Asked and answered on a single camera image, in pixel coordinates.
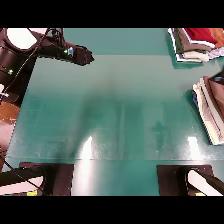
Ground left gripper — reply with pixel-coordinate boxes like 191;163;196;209
71;45;96;67

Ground white garment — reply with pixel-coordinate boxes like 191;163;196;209
195;78;224;136
167;28;212;64

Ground orange garment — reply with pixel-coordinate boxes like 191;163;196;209
208;28;224;48

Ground beige garment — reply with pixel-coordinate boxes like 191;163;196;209
192;84;224;146

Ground red garment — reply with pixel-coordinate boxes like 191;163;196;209
184;28;218;45

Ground black cable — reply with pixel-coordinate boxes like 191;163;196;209
0;28;64;100

